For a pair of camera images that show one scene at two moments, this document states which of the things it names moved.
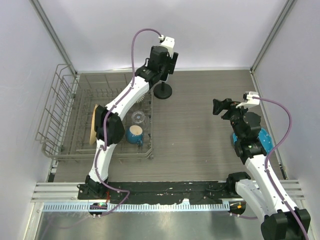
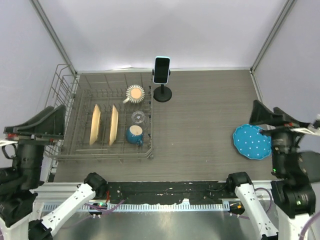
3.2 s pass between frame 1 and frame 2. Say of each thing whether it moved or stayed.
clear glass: stayed
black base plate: stayed
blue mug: stayed
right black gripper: moved
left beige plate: stayed
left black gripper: moved
